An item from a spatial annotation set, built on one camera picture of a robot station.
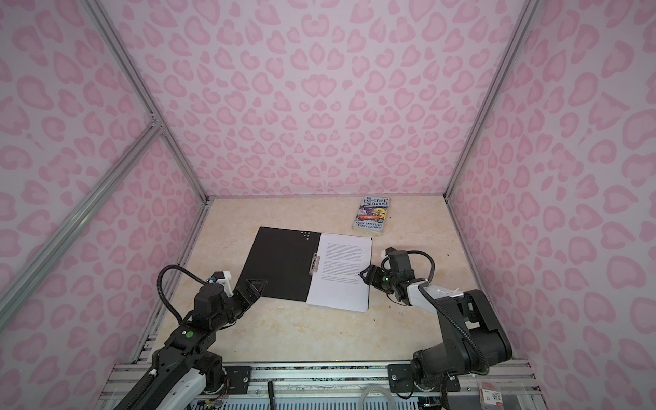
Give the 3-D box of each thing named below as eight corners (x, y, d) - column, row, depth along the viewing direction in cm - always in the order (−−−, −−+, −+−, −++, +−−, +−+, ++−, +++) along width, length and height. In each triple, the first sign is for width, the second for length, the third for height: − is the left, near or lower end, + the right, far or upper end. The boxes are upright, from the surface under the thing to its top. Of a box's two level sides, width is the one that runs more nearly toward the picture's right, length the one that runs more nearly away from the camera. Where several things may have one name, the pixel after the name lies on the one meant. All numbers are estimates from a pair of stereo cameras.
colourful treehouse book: (351, 229, 110) (351, 225, 108) (363, 196, 123) (363, 192, 121) (382, 236, 107) (383, 233, 105) (390, 201, 120) (391, 197, 118)
